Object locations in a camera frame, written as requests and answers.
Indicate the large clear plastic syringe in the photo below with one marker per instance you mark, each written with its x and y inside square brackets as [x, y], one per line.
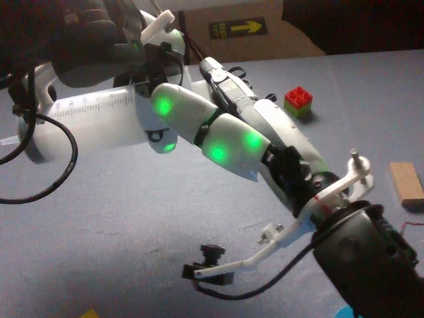
[99, 119]

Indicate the cyan round disc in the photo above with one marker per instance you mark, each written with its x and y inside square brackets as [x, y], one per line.
[344, 313]

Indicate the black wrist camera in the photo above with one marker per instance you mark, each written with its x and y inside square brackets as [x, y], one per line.
[208, 265]

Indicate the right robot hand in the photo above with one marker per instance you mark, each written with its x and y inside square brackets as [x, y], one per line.
[185, 106]

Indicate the yellow block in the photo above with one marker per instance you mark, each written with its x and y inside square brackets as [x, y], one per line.
[89, 314]

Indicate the wooden block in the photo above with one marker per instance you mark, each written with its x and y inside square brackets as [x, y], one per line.
[407, 183]

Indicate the grey table cloth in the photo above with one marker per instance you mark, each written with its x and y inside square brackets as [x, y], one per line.
[132, 232]

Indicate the black thin stand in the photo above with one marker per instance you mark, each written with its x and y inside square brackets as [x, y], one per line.
[183, 39]

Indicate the dark curtain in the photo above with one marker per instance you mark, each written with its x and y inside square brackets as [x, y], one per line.
[364, 23]

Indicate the cardboard box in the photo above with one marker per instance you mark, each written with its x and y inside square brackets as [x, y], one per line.
[232, 46]

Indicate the red and green toy brick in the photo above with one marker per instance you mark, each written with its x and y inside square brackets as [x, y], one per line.
[298, 101]

